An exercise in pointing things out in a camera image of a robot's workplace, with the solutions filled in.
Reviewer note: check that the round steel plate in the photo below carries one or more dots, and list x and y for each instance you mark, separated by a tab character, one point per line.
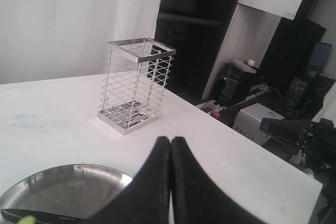
76	190

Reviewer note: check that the black computer tower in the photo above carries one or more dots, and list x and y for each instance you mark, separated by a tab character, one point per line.
238	78

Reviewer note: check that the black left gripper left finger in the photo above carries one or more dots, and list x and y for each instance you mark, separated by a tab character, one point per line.
146	199

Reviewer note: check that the blue computer monitor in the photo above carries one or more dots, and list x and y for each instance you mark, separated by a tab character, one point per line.
320	55

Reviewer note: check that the wire metal utensil holder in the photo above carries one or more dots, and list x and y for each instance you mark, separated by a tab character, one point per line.
133	88

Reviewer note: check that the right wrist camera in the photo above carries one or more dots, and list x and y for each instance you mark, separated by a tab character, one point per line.
292	135

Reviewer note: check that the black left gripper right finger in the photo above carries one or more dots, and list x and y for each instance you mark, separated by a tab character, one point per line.
195	197

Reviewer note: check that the green cucumber piece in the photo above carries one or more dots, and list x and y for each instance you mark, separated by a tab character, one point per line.
27	220

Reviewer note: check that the black cabinet column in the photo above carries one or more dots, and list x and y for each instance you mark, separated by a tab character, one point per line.
196	29

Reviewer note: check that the white equipment box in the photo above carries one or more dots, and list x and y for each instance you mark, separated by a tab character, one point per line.
248	121

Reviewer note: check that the black knife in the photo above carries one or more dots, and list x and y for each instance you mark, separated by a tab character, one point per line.
15	215

